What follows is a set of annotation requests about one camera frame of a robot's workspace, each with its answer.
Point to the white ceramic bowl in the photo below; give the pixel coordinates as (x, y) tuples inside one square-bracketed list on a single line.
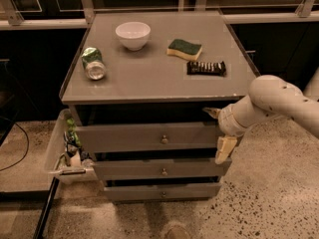
[(133, 35)]

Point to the green soda can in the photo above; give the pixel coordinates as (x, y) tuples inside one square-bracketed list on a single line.
[(93, 65)]

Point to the grey top drawer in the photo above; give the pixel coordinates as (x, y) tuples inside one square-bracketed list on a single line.
[(148, 136)]

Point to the metal railing frame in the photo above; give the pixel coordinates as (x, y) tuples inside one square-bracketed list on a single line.
[(49, 14)]

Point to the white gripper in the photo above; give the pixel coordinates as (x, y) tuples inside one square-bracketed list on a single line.
[(228, 120)]

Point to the grey drawer cabinet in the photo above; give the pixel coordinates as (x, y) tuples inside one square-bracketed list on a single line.
[(149, 86)]

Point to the black snack bar wrapper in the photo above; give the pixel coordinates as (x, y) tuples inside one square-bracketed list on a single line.
[(203, 68)]

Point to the black bar on floor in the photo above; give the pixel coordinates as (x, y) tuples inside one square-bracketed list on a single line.
[(38, 234)]

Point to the grey drawer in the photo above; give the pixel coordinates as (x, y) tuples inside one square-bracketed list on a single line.
[(148, 136), (162, 192), (160, 168)]

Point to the yellow green sponge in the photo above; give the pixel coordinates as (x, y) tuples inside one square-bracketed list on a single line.
[(184, 49)]

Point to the grey bottom drawer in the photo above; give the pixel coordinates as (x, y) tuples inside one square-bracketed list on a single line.
[(162, 192)]

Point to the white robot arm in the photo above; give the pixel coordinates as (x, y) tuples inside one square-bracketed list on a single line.
[(268, 97)]

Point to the grey middle drawer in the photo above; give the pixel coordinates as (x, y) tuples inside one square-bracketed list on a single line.
[(160, 168)]

